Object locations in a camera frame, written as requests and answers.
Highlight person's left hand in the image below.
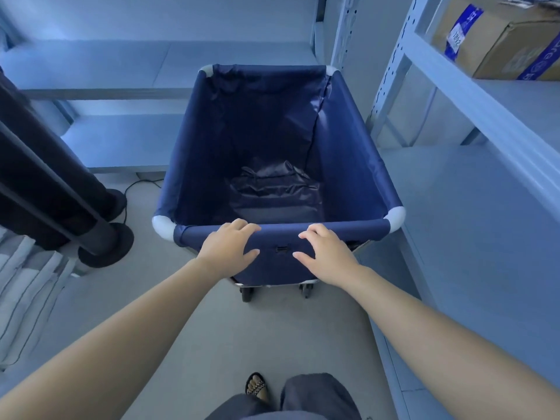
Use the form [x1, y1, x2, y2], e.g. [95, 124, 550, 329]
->
[195, 218, 262, 281]

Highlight person's right hand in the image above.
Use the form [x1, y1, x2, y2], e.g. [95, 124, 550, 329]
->
[292, 224, 365, 290]

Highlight navy blue fabric trolley cart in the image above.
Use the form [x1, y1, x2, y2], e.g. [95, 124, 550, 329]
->
[151, 63, 407, 303]

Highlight person's left forearm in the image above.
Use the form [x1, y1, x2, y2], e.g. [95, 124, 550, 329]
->
[0, 258, 229, 420]

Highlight person's right forearm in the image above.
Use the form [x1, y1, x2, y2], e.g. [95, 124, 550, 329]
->
[339, 266, 560, 420]

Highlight black beaded sandal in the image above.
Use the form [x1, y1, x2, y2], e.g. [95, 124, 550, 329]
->
[244, 372, 271, 411]

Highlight grey trousers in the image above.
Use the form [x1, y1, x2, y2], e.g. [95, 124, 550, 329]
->
[205, 373, 363, 420]

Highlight black pole with round base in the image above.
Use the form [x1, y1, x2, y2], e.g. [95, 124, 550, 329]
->
[0, 120, 135, 269]

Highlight white metal shelving unit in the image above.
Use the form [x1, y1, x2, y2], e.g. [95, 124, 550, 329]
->
[0, 0, 329, 174]
[326, 0, 560, 420]

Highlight black thick column stand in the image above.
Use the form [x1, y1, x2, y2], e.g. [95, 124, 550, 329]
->
[0, 65, 128, 252]

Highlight grey striped cloth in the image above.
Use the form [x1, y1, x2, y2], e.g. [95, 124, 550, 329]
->
[0, 226, 78, 373]

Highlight cardboard box with blue tape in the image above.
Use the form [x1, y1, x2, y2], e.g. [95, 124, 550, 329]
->
[430, 0, 560, 82]

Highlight black power cable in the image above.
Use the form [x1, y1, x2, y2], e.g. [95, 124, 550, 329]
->
[122, 178, 165, 215]

